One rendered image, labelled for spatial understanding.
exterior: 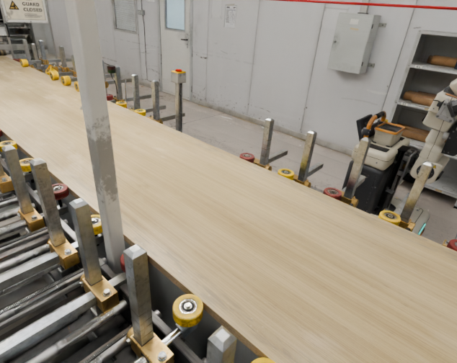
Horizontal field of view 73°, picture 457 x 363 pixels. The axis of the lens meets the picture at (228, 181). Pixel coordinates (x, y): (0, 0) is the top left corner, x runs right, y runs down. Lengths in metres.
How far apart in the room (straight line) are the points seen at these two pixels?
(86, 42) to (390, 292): 1.05
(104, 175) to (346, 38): 3.48
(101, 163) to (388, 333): 0.88
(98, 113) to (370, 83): 3.66
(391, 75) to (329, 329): 3.53
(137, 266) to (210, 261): 0.36
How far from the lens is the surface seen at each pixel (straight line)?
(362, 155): 1.46
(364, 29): 3.98
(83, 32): 0.84
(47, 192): 1.10
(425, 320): 1.05
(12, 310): 1.11
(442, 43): 4.01
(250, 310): 0.88
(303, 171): 1.61
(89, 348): 1.08
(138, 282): 0.71
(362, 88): 4.24
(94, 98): 0.87
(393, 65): 4.12
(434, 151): 2.42
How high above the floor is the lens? 1.59
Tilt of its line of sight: 29 degrees down
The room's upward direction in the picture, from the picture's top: 5 degrees clockwise
